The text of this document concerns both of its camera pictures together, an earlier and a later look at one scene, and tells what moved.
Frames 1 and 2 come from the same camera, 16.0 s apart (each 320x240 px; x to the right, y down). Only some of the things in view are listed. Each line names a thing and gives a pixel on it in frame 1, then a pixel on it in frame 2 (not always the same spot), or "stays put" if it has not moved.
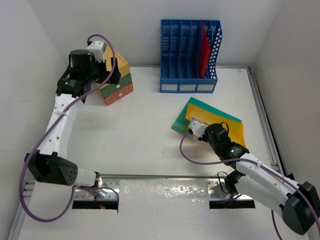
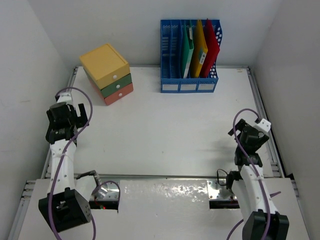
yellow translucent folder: x=235 y=128 -> x=200 y=48
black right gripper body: x=205 y=137 -> x=260 y=140
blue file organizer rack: x=179 y=59 stays put
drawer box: x=111 y=92 stays put
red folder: x=204 y=49 -> x=211 y=37
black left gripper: x=105 y=74 -> x=79 y=120
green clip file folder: x=181 y=123 -> x=187 y=45
